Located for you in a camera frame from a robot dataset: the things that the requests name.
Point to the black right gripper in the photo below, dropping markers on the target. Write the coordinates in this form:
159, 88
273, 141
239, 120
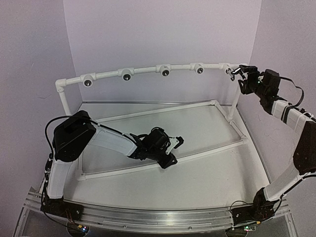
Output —
250, 70

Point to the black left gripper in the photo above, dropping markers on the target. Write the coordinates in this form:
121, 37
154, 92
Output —
172, 161

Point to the white PVC pipe frame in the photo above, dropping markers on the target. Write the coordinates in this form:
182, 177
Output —
164, 69

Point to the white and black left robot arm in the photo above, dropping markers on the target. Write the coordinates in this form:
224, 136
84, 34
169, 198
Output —
78, 131

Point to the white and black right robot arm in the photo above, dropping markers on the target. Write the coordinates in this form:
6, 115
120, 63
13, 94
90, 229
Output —
268, 200

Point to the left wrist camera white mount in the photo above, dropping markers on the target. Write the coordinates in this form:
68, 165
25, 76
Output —
174, 143

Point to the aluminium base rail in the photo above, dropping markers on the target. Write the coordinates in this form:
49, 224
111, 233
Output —
97, 220

